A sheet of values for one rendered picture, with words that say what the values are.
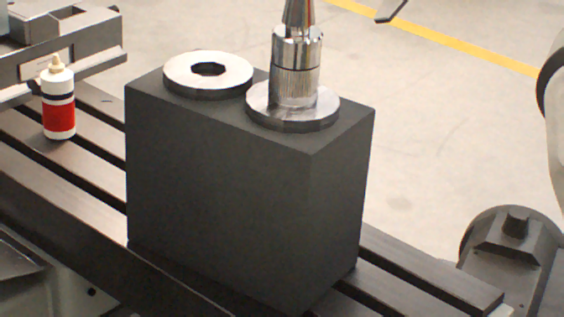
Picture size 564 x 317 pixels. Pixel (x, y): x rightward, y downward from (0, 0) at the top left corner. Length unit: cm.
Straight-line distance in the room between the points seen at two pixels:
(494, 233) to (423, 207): 120
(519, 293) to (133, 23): 266
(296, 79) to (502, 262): 87
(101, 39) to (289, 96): 58
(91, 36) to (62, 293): 41
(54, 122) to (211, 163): 36
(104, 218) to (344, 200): 29
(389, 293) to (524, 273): 69
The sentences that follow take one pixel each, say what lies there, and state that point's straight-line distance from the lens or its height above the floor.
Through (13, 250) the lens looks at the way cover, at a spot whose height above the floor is 86.
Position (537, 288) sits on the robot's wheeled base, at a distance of 168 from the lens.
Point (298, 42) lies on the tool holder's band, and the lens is 90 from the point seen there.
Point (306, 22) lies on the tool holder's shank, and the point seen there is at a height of 121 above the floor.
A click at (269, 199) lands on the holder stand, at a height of 105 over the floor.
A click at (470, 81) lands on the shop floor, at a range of 375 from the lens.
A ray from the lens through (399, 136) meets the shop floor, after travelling 330.
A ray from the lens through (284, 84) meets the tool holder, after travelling 92.
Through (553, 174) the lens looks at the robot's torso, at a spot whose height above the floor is 88.
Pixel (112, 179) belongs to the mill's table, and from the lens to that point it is 120.
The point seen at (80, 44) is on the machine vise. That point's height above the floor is 97.
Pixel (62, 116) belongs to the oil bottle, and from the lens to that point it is 127.
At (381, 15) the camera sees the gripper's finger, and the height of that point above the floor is 116.
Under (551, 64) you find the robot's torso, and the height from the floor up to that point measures 103.
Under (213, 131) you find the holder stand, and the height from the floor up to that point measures 110.
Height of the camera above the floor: 155
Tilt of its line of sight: 30 degrees down
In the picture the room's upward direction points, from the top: 4 degrees clockwise
